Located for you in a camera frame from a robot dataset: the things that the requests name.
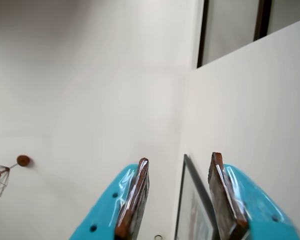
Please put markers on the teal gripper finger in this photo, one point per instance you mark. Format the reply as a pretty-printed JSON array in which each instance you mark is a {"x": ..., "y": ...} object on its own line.
[
  {"x": 107, "y": 207},
  {"x": 255, "y": 212}
]

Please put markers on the recessed ceiling spotlight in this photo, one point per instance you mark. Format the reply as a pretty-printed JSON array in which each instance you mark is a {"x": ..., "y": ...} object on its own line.
[{"x": 158, "y": 236}]

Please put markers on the black framed wall picture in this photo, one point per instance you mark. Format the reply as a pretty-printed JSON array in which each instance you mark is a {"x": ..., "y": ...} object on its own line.
[{"x": 190, "y": 212}]

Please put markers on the dark brown frame post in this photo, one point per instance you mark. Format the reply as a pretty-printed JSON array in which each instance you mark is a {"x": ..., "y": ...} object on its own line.
[
  {"x": 202, "y": 32},
  {"x": 262, "y": 17}
]

